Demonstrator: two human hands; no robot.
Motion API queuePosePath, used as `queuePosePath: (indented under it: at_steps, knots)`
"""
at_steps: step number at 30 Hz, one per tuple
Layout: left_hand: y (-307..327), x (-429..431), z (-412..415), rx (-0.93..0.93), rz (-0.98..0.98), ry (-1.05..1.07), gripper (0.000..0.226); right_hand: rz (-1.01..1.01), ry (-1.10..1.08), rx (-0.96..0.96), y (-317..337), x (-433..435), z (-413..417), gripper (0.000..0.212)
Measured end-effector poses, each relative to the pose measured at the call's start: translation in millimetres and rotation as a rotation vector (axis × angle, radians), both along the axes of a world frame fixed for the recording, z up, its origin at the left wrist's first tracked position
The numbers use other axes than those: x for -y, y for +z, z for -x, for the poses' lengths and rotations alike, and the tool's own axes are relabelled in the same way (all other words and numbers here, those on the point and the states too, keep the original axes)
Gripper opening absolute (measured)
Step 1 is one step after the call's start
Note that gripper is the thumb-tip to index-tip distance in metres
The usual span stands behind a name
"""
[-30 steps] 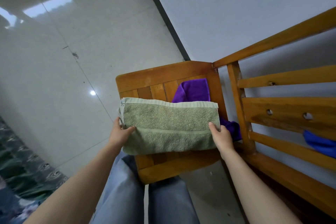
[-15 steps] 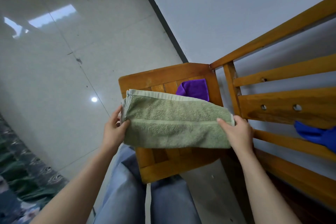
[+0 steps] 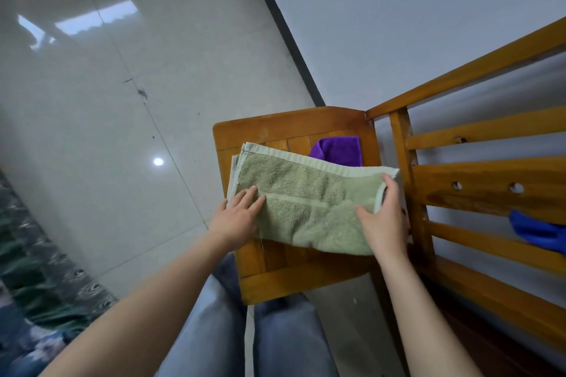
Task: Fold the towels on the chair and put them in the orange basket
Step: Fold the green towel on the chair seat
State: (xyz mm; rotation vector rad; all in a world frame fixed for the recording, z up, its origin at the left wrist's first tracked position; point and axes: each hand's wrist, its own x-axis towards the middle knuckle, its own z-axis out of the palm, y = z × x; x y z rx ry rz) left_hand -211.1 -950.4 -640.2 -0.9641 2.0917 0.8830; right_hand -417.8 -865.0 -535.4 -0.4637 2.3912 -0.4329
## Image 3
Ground person's blue jeans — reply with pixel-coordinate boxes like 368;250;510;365
157;253;339;377

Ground person's left forearm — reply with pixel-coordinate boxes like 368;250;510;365
40;230;235;377

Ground purple cloth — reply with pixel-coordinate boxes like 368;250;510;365
308;135;363;168

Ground person's right forearm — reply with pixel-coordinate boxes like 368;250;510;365
378;250;485;377

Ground bed with blue floral sheet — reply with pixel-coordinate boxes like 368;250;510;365
0;168;118;377

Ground blue cloth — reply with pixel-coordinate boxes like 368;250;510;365
508;209;566;254

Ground green terry towel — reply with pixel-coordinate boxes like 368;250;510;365
226;141;401;257

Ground person's right hand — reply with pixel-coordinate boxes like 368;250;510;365
356;173;410;258

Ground wooden chair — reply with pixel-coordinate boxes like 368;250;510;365
212;16;566;353

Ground person's left hand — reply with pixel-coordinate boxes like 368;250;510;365
208;186;267;254

